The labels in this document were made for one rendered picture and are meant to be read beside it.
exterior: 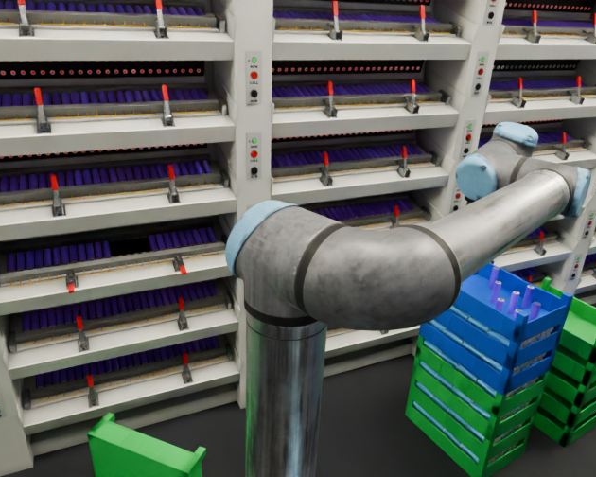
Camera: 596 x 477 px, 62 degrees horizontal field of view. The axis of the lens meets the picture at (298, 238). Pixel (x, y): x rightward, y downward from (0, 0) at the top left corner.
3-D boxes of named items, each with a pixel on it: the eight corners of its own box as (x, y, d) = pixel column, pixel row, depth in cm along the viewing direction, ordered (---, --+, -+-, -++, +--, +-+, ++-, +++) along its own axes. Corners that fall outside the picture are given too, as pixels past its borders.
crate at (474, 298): (566, 321, 128) (573, 294, 125) (517, 344, 118) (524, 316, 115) (473, 272, 151) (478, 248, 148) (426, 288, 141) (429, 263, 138)
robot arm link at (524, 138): (486, 127, 104) (507, 113, 109) (470, 177, 112) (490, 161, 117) (530, 144, 99) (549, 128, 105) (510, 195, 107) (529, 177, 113)
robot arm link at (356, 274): (401, 283, 44) (604, 159, 90) (300, 240, 52) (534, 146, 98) (386, 385, 49) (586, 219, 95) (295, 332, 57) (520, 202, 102)
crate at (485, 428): (535, 414, 142) (543, 393, 138) (489, 442, 132) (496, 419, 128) (455, 356, 164) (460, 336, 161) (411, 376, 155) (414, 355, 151)
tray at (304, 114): (454, 126, 151) (471, 83, 142) (269, 138, 128) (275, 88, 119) (419, 96, 165) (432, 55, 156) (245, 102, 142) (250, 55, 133)
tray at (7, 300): (236, 274, 141) (239, 250, 135) (-7, 317, 118) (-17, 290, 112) (219, 230, 155) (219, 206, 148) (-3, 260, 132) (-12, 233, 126)
